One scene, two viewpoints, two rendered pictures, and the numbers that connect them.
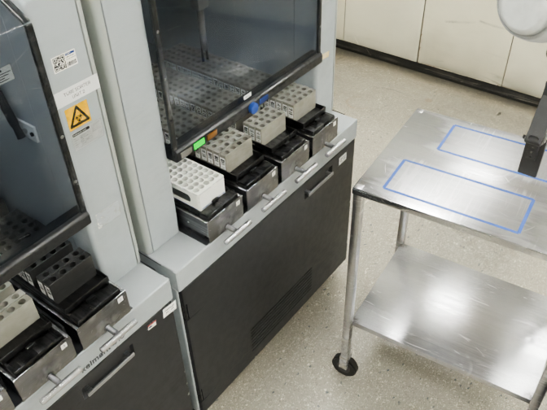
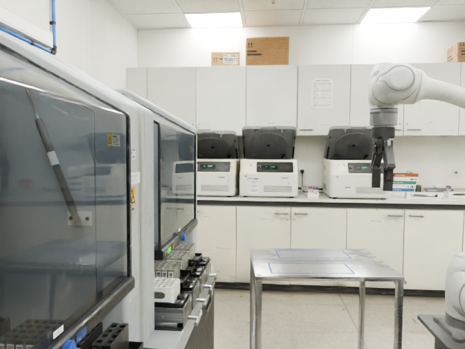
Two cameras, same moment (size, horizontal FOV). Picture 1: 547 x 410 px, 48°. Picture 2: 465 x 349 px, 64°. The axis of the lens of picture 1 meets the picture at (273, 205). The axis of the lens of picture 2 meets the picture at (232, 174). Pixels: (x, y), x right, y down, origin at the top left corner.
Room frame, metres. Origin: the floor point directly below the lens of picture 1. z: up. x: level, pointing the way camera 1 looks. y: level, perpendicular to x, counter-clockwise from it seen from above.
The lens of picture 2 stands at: (0.04, 0.68, 1.30)
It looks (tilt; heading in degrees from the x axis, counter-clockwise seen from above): 3 degrees down; 327
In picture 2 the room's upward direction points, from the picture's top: straight up
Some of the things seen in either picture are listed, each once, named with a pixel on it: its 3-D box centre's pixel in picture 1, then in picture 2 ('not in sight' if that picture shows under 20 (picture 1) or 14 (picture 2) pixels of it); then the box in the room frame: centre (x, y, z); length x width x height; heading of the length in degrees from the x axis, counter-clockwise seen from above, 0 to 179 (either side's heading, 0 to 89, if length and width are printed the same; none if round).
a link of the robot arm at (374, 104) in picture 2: not in sight; (385, 86); (0.83, -0.45, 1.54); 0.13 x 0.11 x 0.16; 135
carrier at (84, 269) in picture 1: (71, 277); (115, 345); (0.91, 0.44, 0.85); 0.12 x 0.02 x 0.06; 142
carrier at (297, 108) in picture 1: (302, 105); (190, 252); (1.59, -0.09, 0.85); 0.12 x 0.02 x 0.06; 141
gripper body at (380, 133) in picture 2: not in sight; (383, 140); (0.84, -0.46, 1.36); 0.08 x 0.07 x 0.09; 142
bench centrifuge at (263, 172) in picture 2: not in sight; (268, 160); (3.05, -1.71, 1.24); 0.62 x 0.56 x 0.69; 142
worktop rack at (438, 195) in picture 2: not in sight; (422, 195); (2.01, -2.73, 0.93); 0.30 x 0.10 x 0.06; 44
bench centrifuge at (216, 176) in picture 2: not in sight; (212, 162); (3.41, -1.25, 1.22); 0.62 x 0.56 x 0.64; 140
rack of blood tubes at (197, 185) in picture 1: (170, 174); (134, 290); (1.29, 0.27, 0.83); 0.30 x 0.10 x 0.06; 52
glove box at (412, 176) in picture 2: not in sight; (404, 175); (2.30, -2.89, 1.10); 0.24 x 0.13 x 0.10; 50
